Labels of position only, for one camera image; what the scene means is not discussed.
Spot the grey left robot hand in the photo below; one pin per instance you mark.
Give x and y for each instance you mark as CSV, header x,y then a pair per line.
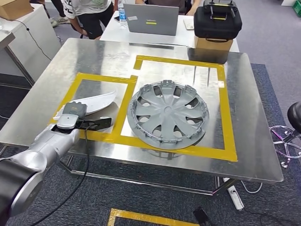
x,y
74,109

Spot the white curved plastic part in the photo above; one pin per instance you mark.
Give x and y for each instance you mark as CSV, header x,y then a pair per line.
x,y
99,103

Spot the white cabinet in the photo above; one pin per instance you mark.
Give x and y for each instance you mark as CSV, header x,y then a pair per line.
x,y
35,37

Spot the white table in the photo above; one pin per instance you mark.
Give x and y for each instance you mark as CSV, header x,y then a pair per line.
x,y
112,34

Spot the black phone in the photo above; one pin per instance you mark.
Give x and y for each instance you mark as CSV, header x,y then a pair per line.
x,y
117,18

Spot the clear water bottle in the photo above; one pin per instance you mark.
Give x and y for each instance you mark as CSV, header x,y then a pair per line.
x,y
122,15

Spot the grey wheel hubcap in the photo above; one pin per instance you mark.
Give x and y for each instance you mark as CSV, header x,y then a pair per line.
x,y
168,115

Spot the cardboard box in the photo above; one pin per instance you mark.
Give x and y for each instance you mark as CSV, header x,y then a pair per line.
x,y
13,7
213,44

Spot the grey laptop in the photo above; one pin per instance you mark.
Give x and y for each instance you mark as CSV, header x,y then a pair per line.
x,y
150,20

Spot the yellow floor tape outline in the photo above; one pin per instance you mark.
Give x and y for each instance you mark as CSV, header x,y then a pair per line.
x,y
141,216

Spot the white paper label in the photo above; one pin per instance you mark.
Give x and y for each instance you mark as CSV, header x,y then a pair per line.
x,y
221,84

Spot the black carry bag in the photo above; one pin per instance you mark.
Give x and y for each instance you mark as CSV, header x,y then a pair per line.
x,y
217,21

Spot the white power strip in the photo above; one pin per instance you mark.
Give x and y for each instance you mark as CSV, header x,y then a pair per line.
x,y
234,196

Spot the black stool with chrome base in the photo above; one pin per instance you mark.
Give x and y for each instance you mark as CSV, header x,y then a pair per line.
x,y
296,115

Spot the green plastic crate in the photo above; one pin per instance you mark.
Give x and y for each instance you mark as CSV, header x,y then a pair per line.
x,y
297,7

